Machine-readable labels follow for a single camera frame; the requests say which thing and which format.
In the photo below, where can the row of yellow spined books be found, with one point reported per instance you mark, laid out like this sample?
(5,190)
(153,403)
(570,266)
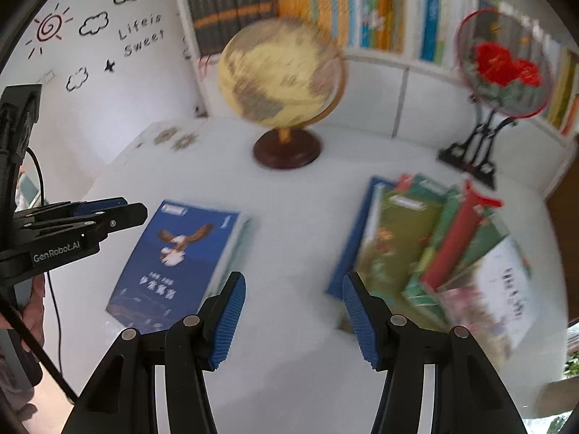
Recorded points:
(325,0)

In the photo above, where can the person's left forearm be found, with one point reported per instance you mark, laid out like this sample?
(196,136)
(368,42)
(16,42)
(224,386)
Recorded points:
(27,409)

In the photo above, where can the row of white spined books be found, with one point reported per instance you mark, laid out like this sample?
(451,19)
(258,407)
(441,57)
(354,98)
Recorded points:
(434,13)

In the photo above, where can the yellow desk globe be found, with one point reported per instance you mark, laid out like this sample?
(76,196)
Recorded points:
(271,81)

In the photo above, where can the green butterfly book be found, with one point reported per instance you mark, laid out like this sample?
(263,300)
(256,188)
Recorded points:
(393,239)

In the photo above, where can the rabbit pond book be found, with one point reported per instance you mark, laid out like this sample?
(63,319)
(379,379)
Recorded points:
(506,289)

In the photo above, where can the person's left hand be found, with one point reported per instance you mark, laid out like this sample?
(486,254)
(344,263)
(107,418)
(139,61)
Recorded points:
(35,303)

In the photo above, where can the white wall switch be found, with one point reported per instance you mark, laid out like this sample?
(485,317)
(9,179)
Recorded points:
(49,76)

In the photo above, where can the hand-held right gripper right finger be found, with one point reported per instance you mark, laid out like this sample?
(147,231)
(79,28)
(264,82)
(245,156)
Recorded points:
(359,321)

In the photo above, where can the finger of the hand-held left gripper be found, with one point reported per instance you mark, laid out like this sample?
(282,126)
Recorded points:
(99,205)
(122,219)

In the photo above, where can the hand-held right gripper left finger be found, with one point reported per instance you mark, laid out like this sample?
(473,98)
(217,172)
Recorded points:
(228,321)

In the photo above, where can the embroidered round fan on stand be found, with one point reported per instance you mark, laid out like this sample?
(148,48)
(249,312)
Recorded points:
(502,68)

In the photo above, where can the row of dark banded volumes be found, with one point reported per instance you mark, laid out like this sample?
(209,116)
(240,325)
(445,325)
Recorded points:
(226,9)

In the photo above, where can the brown wooden cabinet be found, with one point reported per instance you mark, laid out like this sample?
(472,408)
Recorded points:
(565,190)

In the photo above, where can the pile of children's books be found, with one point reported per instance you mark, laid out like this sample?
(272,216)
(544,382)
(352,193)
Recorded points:
(343,275)

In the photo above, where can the blue eagle book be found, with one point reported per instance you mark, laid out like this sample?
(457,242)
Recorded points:
(172,257)

